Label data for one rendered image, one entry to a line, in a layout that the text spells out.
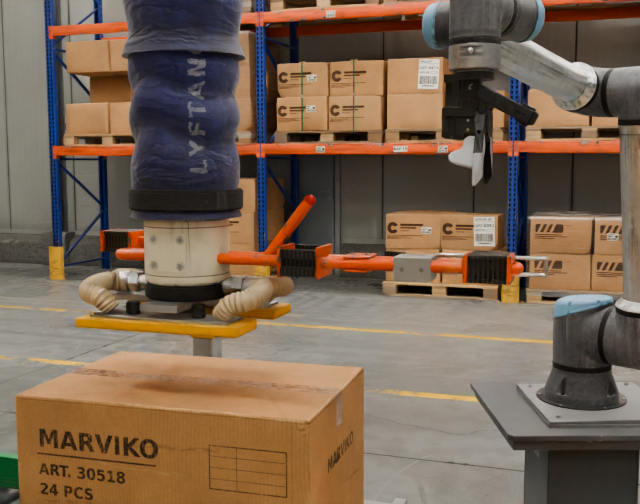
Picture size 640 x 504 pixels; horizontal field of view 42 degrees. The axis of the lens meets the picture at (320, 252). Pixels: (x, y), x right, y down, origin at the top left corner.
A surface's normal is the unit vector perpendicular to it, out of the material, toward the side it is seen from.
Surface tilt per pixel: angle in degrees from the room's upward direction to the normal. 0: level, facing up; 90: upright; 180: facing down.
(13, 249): 90
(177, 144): 74
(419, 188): 90
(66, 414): 90
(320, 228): 90
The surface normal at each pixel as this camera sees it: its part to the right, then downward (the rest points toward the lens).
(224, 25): 0.76, 0.27
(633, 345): -0.70, 0.22
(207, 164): 0.53, -0.11
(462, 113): -0.33, 0.10
